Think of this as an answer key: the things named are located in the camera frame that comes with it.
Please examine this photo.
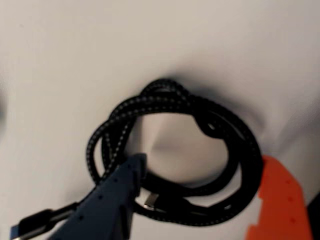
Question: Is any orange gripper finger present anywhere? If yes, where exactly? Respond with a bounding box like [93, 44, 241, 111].
[243, 154, 314, 240]

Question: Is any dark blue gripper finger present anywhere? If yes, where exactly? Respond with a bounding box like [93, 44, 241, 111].
[46, 152, 148, 240]

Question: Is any black braided cable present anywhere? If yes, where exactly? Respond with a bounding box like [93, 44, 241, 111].
[9, 77, 263, 240]

